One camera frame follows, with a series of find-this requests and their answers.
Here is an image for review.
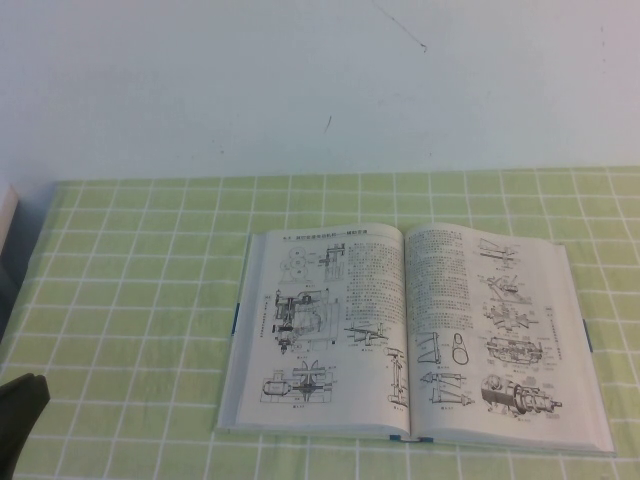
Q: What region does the hardcover technical book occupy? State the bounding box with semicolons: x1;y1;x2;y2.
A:
214;223;617;459

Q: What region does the green white checked tablecloth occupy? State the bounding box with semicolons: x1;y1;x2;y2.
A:
0;167;640;480

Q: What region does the beige board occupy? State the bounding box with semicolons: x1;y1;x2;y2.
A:
0;184;21;251

